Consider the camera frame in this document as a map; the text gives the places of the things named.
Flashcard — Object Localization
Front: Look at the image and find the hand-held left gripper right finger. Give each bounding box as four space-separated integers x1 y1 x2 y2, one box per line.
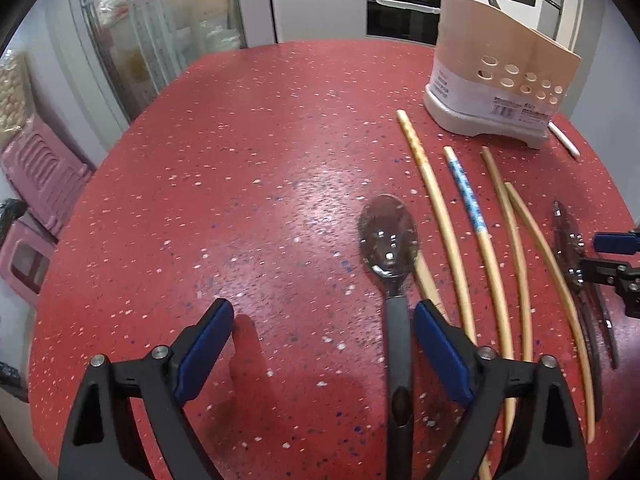
414 299 591 480

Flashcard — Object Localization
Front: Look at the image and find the yellow patterned wooden chopstick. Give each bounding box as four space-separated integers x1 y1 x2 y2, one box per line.
396 109 477 346

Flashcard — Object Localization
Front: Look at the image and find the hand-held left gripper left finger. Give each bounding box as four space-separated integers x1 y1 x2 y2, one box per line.
57 298 236 480

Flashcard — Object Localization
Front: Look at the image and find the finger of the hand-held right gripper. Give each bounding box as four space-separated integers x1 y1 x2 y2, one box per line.
575 258 640 318
594 231 640 256

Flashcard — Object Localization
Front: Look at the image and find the blue patterned wooden chopstick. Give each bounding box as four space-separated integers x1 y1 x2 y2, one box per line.
443 146 516 443

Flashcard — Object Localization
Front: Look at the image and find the white kitchen counter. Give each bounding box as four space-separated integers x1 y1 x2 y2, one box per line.
274 0 451 45

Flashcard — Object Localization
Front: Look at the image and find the black handled spoon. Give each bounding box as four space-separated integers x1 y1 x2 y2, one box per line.
551 200 621 371
359 194 420 436

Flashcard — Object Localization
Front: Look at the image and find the beige textured bag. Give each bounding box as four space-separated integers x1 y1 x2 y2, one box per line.
0 52 32 132

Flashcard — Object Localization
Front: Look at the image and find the black built-in oven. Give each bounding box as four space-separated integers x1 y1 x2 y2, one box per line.
366 0 443 47

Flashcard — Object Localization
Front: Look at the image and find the pink plastic stool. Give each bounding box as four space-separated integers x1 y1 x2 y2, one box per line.
0 220 58 307
0 115 96 241

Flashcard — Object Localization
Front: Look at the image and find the beige utensil holder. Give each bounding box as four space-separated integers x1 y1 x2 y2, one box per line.
424 0 583 151

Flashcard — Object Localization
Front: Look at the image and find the glass door cabinet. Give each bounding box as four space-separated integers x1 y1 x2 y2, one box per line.
75 0 246 122

